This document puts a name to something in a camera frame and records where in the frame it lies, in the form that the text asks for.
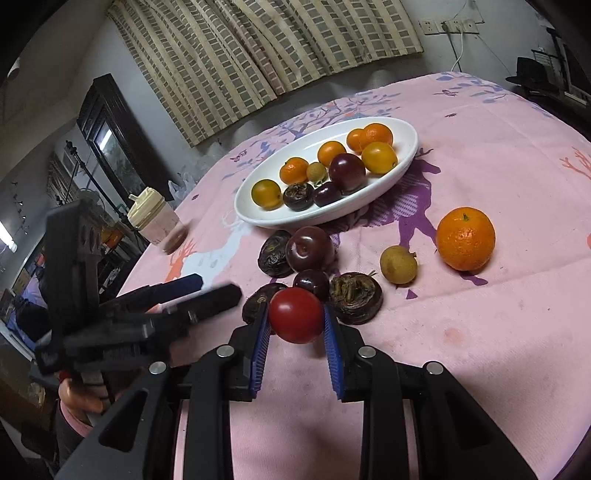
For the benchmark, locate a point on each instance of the dark brown water chestnut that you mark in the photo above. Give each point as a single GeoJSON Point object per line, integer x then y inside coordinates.
{"type": "Point", "coordinates": [355, 297]}
{"type": "Point", "coordinates": [273, 254]}
{"type": "Point", "coordinates": [256, 304]}
{"type": "Point", "coordinates": [298, 196]}

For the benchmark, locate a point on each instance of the clear plastic bag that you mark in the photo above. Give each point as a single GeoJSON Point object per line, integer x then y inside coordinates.
{"type": "Point", "coordinates": [182, 187]}

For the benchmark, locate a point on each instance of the red cherry tomato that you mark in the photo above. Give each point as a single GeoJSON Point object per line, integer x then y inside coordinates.
{"type": "Point", "coordinates": [296, 315]}

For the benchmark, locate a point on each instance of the yellow plum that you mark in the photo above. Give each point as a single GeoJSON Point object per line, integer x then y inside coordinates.
{"type": "Point", "coordinates": [379, 158]}
{"type": "Point", "coordinates": [266, 194]}

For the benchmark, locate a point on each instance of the white oval plate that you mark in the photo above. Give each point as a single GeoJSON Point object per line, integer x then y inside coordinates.
{"type": "Point", "coordinates": [258, 213]}

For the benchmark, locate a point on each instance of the dark wooden framed cabinet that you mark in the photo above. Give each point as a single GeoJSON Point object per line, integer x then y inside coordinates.
{"type": "Point", "coordinates": [115, 138]}

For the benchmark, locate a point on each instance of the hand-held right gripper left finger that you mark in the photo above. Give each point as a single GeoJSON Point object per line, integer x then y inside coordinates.
{"type": "Point", "coordinates": [261, 355]}

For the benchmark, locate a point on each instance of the beige lid shaker bottle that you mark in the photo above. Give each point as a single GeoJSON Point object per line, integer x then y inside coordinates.
{"type": "Point", "coordinates": [154, 221]}

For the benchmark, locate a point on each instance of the dark purple plum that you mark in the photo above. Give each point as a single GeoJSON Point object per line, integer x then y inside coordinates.
{"type": "Point", "coordinates": [347, 172]}
{"type": "Point", "coordinates": [309, 248]}

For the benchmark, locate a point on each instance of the pink deer print tablecloth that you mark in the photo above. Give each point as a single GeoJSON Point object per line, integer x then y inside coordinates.
{"type": "Point", "coordinates": [485, 346]}

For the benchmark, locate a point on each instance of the person's left hand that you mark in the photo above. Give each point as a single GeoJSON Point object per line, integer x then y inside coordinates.
{"type": "Point", "coordinates": [83, 394]}

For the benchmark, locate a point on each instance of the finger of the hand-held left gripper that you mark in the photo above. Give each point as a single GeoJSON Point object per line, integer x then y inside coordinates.
{"type": "Point", "coordinates": [207, 300]}
{"type": "Point", "coordinates": [182, 285]}

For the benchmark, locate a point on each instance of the white wall socket strip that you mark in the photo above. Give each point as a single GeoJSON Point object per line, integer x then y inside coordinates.
{"type": "Point", "coordinates": [450, 26]}

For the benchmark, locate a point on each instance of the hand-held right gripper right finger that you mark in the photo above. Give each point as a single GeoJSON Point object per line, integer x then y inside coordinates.
{"type": "Point", "coordinates": [333, 355]}

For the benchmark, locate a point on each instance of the tan longan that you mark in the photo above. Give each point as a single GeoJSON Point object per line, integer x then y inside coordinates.
{"type": "Point", "coordinates": [316, 171]}
{"type": "Point", "coordinates": [398, 264]}

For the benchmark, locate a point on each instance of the black hat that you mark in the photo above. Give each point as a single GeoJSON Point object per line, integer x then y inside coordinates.
{"type": "Point", "coordinates": [531, 71]}

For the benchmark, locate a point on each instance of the dark red cherry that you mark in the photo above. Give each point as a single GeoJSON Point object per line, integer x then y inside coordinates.
{"type": "Point", "coordinates": [310, 282]}
{"type": "Point", "coordinates": [328, 194]}

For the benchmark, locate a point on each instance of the large orange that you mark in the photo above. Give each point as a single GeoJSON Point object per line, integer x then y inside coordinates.
{"type": "Point", "coordinates": [465, 238]}

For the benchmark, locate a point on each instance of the beige grey checked curtain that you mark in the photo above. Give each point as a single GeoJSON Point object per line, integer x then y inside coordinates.
{"type": "Point", "coordinates": [258, 55]}

